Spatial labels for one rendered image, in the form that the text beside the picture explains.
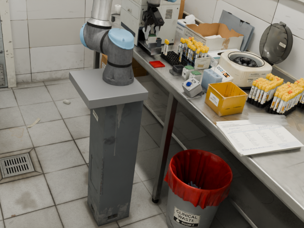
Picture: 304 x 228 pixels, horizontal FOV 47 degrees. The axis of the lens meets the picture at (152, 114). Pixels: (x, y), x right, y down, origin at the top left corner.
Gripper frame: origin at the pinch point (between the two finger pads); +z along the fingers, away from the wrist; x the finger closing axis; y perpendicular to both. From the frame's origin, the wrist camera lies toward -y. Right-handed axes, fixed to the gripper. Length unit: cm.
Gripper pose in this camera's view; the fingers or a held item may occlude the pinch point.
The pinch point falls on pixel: (151, 38)
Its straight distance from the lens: 211.9
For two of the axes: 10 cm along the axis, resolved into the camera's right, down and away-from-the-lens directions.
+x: -8.8, 1.6, -4.5
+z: -1.2, 8.4, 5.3
